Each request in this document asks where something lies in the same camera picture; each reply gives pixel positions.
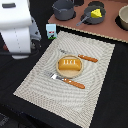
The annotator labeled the toy fork orange handle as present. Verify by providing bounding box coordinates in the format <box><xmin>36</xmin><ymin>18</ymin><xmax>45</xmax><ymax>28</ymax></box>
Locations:
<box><xmin>44</xmin><ymin>71</ymin><xmax>85</xmax><ymax>89</ymax></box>

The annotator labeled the round wooden plate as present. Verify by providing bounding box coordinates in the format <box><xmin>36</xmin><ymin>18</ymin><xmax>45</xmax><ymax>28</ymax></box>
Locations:
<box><xmin>56</xmin><ymin>55</ymin><xmax>84</xmax><ymax>78</ymax></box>

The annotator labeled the orange toy bread loaf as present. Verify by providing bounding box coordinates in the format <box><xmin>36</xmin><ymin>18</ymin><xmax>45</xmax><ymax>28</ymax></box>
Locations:
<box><xmin>58</xmin><ymin>59</ymin><xmax>81</xmax><ymax>71</ymax></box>

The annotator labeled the yellow toy cheese wedge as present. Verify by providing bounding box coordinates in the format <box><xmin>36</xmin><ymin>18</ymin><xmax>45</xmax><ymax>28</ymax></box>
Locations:
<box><xmin>91</xmin><ymin>9</ymin><xmax>102</xmax><ymax>18</ymax></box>

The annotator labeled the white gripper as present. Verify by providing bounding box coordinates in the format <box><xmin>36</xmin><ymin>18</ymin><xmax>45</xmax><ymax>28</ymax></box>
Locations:
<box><xmin>0</xmin><ymin>18</ymin><xmax>41</xmax><ymax>59</ymax></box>

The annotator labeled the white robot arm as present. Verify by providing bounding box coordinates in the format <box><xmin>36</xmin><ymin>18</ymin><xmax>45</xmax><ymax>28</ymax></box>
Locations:
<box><xmin>0</xmin><ymin>0</ymin><xmax>41</xmax><ymax>59</ymax></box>

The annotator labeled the dark grey cooking pot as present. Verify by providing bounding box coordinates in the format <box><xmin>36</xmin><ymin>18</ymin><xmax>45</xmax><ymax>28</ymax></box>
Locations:
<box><xmin>52</xmin><ymin>0</ymin><xmax>74</xmax><ymax>20</ymax></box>

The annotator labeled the beige bowl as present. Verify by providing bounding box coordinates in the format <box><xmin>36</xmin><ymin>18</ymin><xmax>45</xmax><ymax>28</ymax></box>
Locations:
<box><xmin>119</xmin><ymin>5</ymin><xmax>128</xmax><ymax>30</ymax></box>

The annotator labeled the dark blue frying pan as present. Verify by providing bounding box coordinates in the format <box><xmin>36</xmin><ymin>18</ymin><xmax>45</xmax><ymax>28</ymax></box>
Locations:
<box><xmin>77</xmin><ymin>6</ymin><xmax>106</xmax><ymax>26</ymax></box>

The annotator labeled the beige woven placemat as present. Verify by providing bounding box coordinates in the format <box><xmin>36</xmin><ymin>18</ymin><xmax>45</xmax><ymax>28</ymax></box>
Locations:
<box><xmin>14</xmin><ymin>31</ymin><xmax>115</xmax><ymax>128</ymax></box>

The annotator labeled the light blue milk carton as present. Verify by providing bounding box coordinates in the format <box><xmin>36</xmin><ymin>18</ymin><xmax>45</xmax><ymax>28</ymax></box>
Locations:
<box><xmin>46</xmin><ymin>24</ymin><xmax>57</xmax><ymax>39</ymax></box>

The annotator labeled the toy knife orange handle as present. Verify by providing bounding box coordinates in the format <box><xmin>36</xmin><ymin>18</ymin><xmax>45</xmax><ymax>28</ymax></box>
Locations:
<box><xmin>59</xmin><ymin>49</ymin><xmax>98</xmax><ymax>63</ymax></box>

